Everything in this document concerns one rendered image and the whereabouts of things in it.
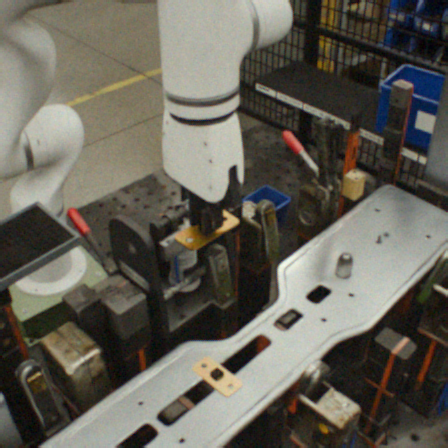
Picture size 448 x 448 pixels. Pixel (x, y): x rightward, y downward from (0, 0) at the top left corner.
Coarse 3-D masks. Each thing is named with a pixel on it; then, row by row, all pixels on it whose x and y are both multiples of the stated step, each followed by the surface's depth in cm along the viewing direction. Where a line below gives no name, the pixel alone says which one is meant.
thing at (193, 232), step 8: (224, 216) 80; (232, 216) 80; (200, 224) 78; (224, 224) 79; (232, 224) 79; (184, 232) 78; (192, 232) 78; (200, 232) 78; (216, 232) 78; (224, 232) 78; (176, 240) 77; (184, 240) 77; (200, 240) 77; (208, 240) 77; (192, 248) 75
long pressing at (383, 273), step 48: (384, 192) 134; (336, 240) 121; (384, 240) 121; (432, 240) 121; (288, 288) 110; (336, 288) 110; (384, 288) 110; (240, 336) 101; (288, 336) 101; (336, 336) 101; (144, 384) 93; (192, 384) 93; (288, 384) 94; (96, 432) 86; (192, 432) 86
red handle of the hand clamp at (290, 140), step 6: (288, 132) 125; (282, 138) 126; (288, 138) 125; (294, 138) 125; (288, 144) 125; (294, 144) 125; (294, 150) 125; (300, 150) 124; (300, 156) 125; (306, 156) 125; (306, 162) 124; (312, 162) 125; (312, 168) 124; (312, 174) 124; (318, 180) 124; (330, 186) 124
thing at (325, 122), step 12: (324, 120) 116; (324, 132) 115; (336, 132) 114; (324, 144) 117; (324, 156) 118; (324, 168) 120; (336, 168) 122; (324, 180) 121; (336, 180) 124; (336, 192) 125
